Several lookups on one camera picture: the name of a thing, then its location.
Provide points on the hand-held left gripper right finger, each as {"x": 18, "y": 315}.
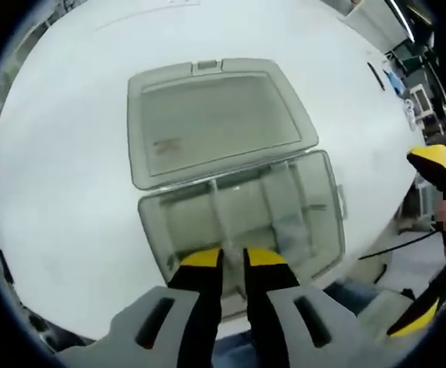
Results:
{"x": 269, "y": 283}

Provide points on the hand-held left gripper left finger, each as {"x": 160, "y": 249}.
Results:
{"x": 200, "y": 291}

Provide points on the grey transparent guide fixture box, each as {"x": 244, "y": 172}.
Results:
{"x": 207, "y": 115}

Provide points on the small white monitor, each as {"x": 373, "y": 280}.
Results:
{"x": 422, "y": 99}

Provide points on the blue cloth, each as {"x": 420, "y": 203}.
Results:
{"x": 393, "y": 80}

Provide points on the black pen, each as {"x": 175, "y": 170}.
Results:
{"x": 376, "y": 76}

